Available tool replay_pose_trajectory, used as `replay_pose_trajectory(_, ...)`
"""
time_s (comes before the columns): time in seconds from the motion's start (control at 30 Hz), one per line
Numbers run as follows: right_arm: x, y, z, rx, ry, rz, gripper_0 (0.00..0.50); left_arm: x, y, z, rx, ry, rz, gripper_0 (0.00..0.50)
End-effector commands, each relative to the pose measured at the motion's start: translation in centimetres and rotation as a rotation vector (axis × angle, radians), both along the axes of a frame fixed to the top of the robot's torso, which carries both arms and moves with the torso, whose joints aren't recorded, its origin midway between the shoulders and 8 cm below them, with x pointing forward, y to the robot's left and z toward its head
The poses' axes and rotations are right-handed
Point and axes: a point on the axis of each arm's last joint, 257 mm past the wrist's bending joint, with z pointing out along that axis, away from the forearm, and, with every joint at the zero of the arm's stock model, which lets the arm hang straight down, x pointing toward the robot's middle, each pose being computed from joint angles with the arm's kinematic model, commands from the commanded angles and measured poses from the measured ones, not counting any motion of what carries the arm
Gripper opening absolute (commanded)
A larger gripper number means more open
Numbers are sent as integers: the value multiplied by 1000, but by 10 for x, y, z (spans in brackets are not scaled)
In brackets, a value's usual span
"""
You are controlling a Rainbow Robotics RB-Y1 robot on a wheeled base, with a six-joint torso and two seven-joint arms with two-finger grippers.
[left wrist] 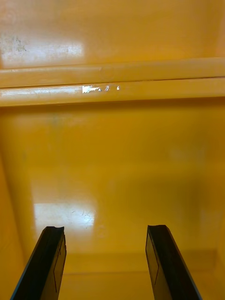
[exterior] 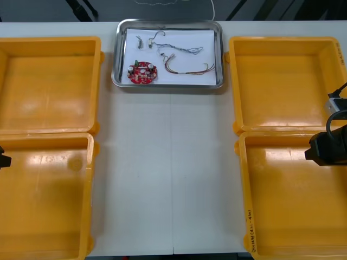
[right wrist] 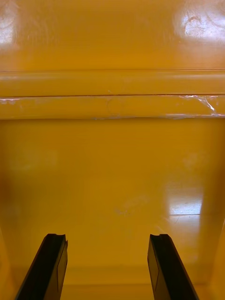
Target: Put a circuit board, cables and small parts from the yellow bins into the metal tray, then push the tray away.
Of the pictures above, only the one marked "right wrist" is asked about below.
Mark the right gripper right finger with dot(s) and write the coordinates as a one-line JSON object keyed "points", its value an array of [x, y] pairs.
{"points": [[168, 269]]}

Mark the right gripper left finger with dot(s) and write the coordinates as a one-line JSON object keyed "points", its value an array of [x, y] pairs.
{"points": [[44, 269]]}

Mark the yellow-orange plastic bin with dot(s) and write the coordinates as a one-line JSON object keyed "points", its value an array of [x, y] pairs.
{"points": [[105, 35], [105, 175]]}

